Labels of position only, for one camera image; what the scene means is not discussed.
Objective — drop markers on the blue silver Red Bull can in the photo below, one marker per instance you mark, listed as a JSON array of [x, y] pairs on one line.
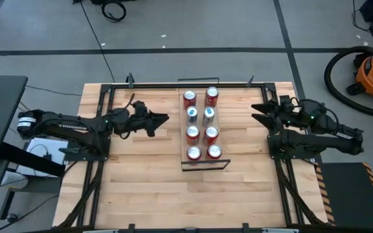
[[208, 114], [192, 113]]

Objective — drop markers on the black mat with striped sides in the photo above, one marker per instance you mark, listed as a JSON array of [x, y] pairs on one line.
[[351, 194]]

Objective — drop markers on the red and black Coke can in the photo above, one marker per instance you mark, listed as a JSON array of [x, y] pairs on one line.
[[189, 97]]

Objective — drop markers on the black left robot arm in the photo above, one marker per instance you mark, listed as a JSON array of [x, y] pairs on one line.
[[70, 127]]

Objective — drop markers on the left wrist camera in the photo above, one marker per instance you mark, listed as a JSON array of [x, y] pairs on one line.
[[140, 106]]

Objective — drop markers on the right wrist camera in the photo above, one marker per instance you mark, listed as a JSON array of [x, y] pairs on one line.
[[285, 100]]

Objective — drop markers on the white paper box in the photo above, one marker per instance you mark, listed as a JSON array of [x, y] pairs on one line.
[[37, 147]]

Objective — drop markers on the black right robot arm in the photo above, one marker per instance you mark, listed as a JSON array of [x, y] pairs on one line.
[[322, 142]]

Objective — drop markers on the red Coke Zero can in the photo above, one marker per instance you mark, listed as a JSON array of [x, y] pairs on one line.
[[194, 152], [214, 150]]

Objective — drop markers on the black table edge bracket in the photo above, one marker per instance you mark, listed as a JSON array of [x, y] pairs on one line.
[[130, 82]]

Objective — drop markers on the red Coca-Cola Original Taste can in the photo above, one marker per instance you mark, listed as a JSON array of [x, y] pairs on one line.
[[211, 94]]

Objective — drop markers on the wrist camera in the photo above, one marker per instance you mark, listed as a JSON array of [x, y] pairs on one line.
[[285, 100], [140, 106]]

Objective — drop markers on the black aluminium table frame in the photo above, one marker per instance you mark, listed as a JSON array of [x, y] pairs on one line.
[[160, 86]]

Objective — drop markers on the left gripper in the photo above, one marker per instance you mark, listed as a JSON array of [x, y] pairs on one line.
[[138, 123]]

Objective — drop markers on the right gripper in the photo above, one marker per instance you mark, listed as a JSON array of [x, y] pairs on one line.
[[287, 118]]

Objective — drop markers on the orange shop vacuum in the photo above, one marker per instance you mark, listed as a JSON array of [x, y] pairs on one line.
[[355, 50]]

